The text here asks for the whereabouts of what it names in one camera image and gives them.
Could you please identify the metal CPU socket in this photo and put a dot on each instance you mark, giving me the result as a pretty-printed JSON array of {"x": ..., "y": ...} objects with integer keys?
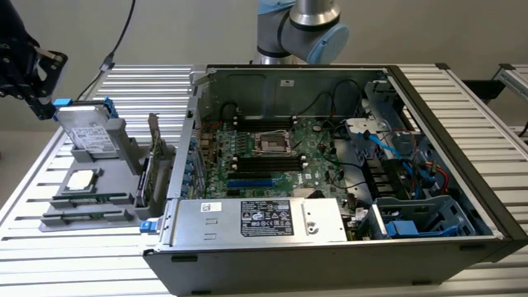
[{"x": 270, "y": 143}]

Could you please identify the grey drive cage blue tray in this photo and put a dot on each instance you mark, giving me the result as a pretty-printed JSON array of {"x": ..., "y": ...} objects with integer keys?
[{"x": 429, "y": 213}]

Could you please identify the blue case latch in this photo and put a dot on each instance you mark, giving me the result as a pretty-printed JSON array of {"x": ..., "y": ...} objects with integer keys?
[{"x": 149, "y": 225}]

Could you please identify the blue expansion slot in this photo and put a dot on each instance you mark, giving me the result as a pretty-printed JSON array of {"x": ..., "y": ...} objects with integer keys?
[{"x": 253, "y": 183}]

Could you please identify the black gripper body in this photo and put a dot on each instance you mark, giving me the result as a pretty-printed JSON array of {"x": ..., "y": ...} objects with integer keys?
[{"x": 14, "y": 62}]

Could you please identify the black case fan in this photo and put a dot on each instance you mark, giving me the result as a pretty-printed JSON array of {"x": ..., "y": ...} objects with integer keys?
[{"x": 387, "y": 178}]

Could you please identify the graphics card with bracket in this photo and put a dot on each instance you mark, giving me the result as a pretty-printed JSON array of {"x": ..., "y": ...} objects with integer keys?
[{"x": 153, "y": 161}]

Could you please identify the grey parts rack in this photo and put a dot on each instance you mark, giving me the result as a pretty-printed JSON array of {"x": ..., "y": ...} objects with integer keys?
[{"x": 111, "y": 182}]

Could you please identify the silver chipset heat sink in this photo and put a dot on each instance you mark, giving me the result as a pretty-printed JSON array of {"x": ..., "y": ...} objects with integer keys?
[{"x": 307, "y": 193}]

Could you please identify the open black PC case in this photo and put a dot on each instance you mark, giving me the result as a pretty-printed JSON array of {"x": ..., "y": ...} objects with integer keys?
[{"x": 289, "y": 269}]

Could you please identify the aluminium frame table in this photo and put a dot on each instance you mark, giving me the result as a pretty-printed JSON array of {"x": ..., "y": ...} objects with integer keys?
[{"x": 514, "y": 77}]

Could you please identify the black RAM slot bank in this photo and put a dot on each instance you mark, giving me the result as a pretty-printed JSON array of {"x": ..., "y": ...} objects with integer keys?
[
  {"x": 270, "y": 163},
  {"x": 269, "y": 123}
]

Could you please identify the green motherboard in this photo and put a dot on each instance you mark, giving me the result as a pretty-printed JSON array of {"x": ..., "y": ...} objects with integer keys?
[{"x": 285, "y": 167}]

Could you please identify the black expansion slot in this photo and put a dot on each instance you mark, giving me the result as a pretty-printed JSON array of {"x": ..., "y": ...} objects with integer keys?
[{"x": 250, "y": 175}]

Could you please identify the green RAM stick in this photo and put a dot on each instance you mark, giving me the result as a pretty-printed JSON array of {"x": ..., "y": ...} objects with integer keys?
[{"x": 91, "y": 198}]

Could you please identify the blue disk carrier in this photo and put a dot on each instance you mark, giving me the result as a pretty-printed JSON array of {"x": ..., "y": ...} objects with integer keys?
[{"x": 110, "y": 108}]

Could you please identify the silver hard disk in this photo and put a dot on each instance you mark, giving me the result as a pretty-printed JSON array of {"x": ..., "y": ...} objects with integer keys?
[{"x": 89, "y": 130}]

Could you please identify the silver CPU chip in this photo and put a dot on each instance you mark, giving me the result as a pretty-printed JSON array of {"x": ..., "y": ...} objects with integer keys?
[{"x": 83, "y": 179}]

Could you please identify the silver power supply unit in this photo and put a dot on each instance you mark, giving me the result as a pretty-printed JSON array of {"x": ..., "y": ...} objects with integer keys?
[{"x": 255, "y": 221}]

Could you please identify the metal disk bay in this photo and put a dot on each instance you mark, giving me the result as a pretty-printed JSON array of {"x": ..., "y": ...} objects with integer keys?
[{"x": 382, "y": 102}]

